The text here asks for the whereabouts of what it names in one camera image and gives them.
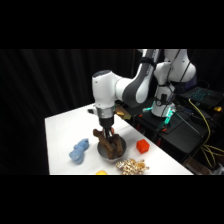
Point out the black curtain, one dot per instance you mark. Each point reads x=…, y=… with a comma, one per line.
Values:
x=50, y=83

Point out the brown plush deer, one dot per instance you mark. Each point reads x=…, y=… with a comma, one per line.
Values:
x=106, y=143

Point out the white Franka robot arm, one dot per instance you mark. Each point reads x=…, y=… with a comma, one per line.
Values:
x=133, y=87

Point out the grey bowl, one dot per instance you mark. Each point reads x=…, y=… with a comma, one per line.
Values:
x=122, y=151

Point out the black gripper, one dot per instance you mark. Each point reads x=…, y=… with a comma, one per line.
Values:
x=106, y=122

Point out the yellow toy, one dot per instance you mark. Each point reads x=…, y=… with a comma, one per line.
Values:
x=101, y=172

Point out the red block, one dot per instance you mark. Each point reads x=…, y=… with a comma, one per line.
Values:
x=142, y=146

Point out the orange plush fruit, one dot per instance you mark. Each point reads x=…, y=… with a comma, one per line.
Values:
x=113, y=130

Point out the brown yellow object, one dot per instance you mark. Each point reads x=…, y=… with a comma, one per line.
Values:
x=122, y=112

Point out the black laptop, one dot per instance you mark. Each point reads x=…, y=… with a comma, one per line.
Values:
x=201, y=95

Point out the spotted plush giraffe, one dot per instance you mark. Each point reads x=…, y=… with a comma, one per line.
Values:
x=130, y=166

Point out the blue plush toy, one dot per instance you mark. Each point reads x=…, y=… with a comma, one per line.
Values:
x=79, y=152

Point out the black robot stand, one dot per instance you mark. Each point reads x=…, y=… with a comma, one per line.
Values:
x=181, y=133

